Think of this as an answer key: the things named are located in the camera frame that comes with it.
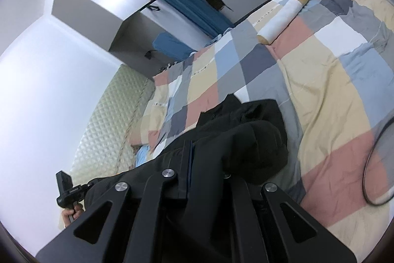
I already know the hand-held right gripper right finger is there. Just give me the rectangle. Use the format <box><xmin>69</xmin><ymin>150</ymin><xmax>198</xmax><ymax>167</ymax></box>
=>
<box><xmin>223</xmin><ymin>172</ymin><xmax>358</xmax><ymax>263</ymax></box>

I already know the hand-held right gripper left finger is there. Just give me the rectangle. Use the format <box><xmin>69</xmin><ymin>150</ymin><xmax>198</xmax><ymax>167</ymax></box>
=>
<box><xmin>35</xmin><ymin>140</ymin><xmax>194</xmax><ymax>263</ymax></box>

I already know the black zip jacket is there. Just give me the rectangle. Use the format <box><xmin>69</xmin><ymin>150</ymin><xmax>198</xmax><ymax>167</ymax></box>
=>
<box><xmin>83</xmin><ymin>95</ymin><xmax>290</xmax><ymax>263</ymax></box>

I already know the person's left hand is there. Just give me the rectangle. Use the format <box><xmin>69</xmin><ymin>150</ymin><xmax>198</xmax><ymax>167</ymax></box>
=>
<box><xmin>61</xmin><ymin>207</ymin><xmax>84</xmax><ymax>228</ymax></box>

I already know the light blue bed sheet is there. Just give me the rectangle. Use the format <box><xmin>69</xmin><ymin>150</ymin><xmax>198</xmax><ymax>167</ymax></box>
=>
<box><xmin>135</xmin><ymin>144</ymin><xmax>156</xmax><ymax>166</ymax></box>

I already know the pastel patchwork pillow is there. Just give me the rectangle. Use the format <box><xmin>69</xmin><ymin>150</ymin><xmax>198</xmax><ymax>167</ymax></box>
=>
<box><xmin>140</xmin><ymin>101</ymin><xmax>174</xmax><ymax>148</ymax></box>

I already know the cream quilted headboard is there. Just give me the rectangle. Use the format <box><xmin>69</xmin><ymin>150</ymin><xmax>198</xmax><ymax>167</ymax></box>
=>
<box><xmin>69</xmin><ymin>64</ymin><xmax>156</xmax><ymax>180</ymax></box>

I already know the blue folded mat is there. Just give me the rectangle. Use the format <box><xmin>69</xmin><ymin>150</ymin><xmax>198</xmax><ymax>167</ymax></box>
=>
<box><xmin>153</xmin><ymin>32</ymin><xmax>197</xmax><ymax>62</ymax></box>

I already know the pastel patchwork quilt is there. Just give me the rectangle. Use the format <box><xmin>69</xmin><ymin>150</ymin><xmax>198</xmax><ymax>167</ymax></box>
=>
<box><xmin>129</xmin><ymin>0</ymin><xmax>394</xmax><ymax>254</ymax></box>

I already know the blue curtain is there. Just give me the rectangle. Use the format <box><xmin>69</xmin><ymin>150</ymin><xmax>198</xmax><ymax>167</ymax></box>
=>
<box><xmin>160</xmin><ymin>0</ymin><xmax>236</xmax><ymax>37</ymax></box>

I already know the black wire hoop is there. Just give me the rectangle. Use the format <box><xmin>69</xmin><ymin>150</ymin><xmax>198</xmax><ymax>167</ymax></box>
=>
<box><xmin>362</xmin><ymin>110</ymin><xmax>394</xmax><ymax>206</ymax></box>

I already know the white wall cabinet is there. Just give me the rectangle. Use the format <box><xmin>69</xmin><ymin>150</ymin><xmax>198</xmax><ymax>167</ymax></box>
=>
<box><xmin>51</xmin><ymin>0</ymin><xmax>168</xmax><ymax>52</ymax></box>

